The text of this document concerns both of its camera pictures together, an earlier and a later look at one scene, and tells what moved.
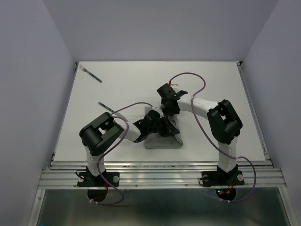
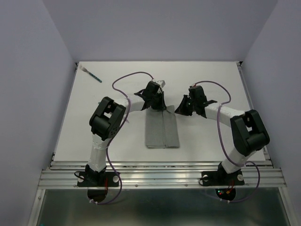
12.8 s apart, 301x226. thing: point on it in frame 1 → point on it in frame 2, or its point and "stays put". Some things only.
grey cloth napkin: [155, 141] stays put
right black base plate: [213, 178] stays put
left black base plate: [85, 179] stays put
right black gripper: [168, 110] → [181, 109]
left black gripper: [168, 128] → [161, 106]
